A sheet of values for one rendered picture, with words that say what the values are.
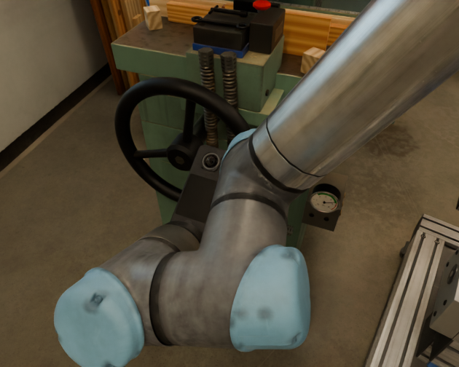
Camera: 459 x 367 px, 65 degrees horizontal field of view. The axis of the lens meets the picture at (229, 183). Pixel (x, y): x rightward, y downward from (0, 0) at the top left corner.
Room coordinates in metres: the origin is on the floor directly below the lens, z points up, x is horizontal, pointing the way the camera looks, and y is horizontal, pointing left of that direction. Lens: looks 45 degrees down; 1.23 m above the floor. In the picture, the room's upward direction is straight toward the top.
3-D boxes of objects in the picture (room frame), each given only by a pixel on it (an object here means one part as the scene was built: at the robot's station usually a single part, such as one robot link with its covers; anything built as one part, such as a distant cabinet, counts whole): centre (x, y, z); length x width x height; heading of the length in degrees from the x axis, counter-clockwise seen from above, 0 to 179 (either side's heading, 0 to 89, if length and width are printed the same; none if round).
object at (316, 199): (0.53, -0.21, 0.65); 0.06 x 0.04 x 0.08; 69
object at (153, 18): (0.85, 0.17, 0.92); 0.04 x 0.03 x 0.04; 22
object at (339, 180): (0.60, -0.24, 0.58); 0.12 x 0.08 x 0.08; 159
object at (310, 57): (0.63, -0.16, 0.92); 0.04 x 0.03 x 0.04; 47
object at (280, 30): (0.62, -0.02, 0.99); 0.13 x 0.11 x 0.06; 69
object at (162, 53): (0.71, -0.04, 0.87); 0.61 x 0.30 x 0.06; 69
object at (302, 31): (0.73, -0.09, 0.94); 0.21 x 0.01 x 0.08; 69
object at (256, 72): (0.63, -0.01, 0.92); 0.15 x 0.13 x 0.09; 69
